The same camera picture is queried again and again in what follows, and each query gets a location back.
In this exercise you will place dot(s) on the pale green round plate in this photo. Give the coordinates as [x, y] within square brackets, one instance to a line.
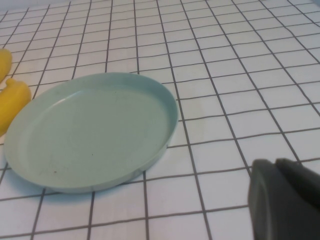
[95, 132]

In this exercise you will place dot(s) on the white checked tablecloth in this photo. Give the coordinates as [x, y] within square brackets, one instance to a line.
[225, 75]

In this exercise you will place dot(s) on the long yellow green-tipped banana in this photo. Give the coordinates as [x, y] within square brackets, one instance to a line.
[12, 105]

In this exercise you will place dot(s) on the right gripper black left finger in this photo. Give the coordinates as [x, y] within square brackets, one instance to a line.
[275, 207]

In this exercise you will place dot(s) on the short yellow banana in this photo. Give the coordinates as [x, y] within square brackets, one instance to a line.
[5, 62]

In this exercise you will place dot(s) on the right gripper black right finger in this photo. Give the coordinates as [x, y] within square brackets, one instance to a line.
[305, 180]

